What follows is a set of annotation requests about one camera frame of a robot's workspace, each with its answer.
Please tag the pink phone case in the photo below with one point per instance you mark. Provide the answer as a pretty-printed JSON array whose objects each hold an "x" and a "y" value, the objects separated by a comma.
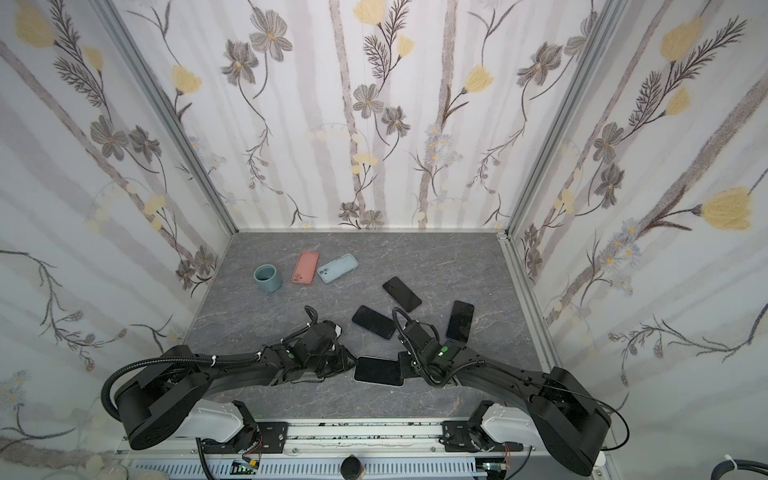
[{"x": 305, "y": 268}]

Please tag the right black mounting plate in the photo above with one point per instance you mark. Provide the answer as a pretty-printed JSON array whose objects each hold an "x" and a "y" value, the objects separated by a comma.
[{"x": 468, "y": 437}]

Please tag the black knob on rail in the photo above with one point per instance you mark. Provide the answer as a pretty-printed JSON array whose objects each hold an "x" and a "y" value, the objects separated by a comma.
[{"x": 352, "y": 468}]

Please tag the black phone purple edge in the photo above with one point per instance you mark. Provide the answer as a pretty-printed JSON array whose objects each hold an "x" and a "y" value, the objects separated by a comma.
[
  {"x": 460, "y": 321},
  {"x": 378, "y": 371}
]

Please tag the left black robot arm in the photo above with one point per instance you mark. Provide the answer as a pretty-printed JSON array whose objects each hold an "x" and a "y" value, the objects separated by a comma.
[{"x": 159, "y": 398}]

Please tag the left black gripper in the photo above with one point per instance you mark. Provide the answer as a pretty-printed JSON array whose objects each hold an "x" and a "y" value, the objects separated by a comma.
[{"x": 344, "y": 363}]

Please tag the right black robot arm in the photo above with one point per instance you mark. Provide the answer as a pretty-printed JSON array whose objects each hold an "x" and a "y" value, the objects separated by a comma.
[{"x": 572, "y": 424}]

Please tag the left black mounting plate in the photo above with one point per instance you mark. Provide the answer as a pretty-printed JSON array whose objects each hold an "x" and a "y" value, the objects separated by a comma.
[{"x": 271, "y": 437}]

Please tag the black mounting plate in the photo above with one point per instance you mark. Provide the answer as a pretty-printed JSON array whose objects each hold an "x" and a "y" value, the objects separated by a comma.
[
  {"x": 271, "y": 437},
  {"x": 468, "y": 437}
]

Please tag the black phone blue edge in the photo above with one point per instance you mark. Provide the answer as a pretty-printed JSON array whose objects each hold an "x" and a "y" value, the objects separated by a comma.
[
  {"x": 402, "y": 294},
  {"x": 374, "y": 322}
]

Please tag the black phone blue edge far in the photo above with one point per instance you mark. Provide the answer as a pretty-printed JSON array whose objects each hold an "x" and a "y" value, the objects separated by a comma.
[{"x": 402, "y": 294}]

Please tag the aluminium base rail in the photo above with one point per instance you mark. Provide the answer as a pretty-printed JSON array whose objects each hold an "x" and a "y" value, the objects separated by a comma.
[{"x": 396, "y": 448}]

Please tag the black phone blue edge middle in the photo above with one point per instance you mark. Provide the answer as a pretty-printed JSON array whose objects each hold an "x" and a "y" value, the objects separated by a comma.
[{"x": 374, "y": 322}]

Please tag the teal ceramic cup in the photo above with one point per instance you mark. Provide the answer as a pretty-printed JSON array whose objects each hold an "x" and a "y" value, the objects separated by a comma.
[{"x": 267, "y": 278}]

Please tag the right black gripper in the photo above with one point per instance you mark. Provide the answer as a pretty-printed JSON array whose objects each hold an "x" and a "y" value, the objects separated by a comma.
[{"x": 410, "y": 360}]

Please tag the light blue case far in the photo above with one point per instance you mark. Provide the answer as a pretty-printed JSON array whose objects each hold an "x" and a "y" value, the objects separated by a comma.
[{"x": 337, "y": 268}]

